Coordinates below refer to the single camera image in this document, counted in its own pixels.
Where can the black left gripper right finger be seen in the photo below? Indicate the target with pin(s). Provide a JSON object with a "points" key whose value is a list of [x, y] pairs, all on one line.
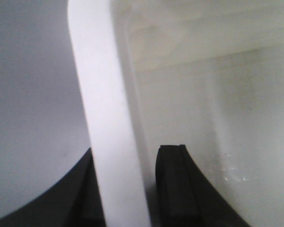
{"points": [[186, 198]]}

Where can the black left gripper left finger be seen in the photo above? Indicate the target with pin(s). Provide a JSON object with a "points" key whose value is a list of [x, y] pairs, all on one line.
{"points": [[74, 201]]}

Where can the white plastic tote box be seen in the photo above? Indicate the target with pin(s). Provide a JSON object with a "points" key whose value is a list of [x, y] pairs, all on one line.
{"points": [[208, 74]]}

